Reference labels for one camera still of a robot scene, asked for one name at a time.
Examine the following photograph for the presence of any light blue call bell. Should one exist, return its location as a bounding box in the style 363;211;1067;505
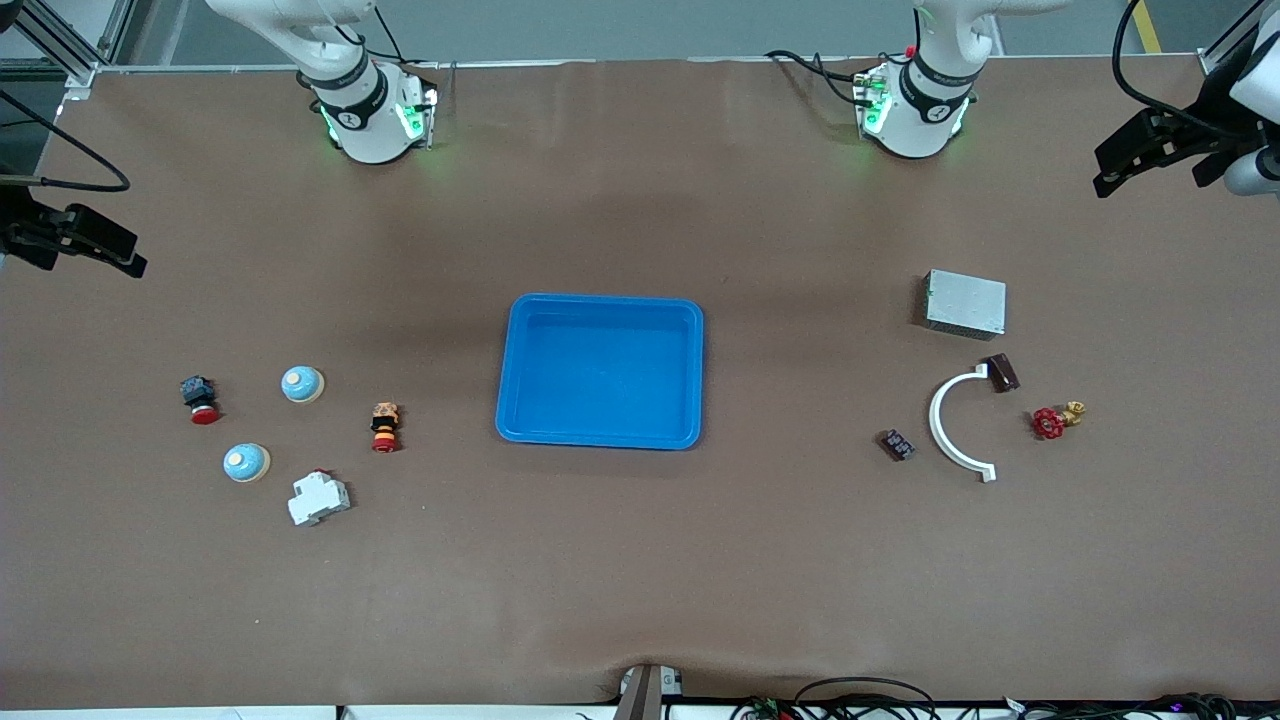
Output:
222;441;271;485
280;364;326;406

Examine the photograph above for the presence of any black red emergency stop button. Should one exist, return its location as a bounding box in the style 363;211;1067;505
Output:
180;375;222;426

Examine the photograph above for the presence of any silver metal box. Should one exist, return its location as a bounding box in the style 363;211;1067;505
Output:
923;269;1008;341

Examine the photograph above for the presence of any green-lit base connector box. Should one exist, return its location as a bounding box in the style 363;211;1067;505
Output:
398;88;438;151
853;62;891;138

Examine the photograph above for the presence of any brass valve red handwheel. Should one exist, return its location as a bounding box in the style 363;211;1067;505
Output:
1031;400;1088;442

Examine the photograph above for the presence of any white circuit breaker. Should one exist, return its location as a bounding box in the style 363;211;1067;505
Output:
287;468;352;528

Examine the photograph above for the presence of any blue plastic tray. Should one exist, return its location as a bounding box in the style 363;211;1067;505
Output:
495;293;705;451

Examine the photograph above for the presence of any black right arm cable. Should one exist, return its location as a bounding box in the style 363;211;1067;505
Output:
0;88;132;191

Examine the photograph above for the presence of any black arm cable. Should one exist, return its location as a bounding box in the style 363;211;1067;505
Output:
0;88;132;191
1112;0;1246;131

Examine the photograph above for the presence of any aluminium frame profile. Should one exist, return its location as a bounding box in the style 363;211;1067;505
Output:
1200;0;1263;77
0;0;136;91

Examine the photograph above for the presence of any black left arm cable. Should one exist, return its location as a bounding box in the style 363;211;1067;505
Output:
1112;0;1246;131

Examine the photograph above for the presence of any white semicircular bracket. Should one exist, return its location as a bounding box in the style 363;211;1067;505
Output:
928;363;999;484

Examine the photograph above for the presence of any black base cable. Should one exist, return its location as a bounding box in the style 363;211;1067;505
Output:
765;48;871;106

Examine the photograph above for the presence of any black cable bundle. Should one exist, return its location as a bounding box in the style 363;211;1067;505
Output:
940;692;1280;720

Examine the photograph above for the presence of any black cable loop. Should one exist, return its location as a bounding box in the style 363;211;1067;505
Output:
793;676;938;720

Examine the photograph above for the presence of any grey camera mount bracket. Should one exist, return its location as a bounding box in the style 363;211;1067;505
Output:
614;664;686;720

